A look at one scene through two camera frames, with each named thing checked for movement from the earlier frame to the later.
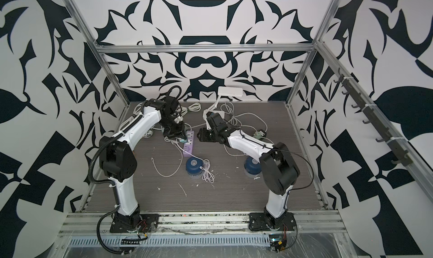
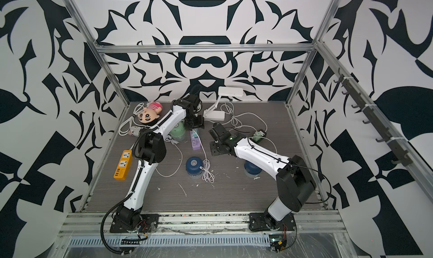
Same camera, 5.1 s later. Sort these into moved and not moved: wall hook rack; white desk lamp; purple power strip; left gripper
Moved: purple power strip; left gripper
Not moved: wall hook rack; white desk lamp
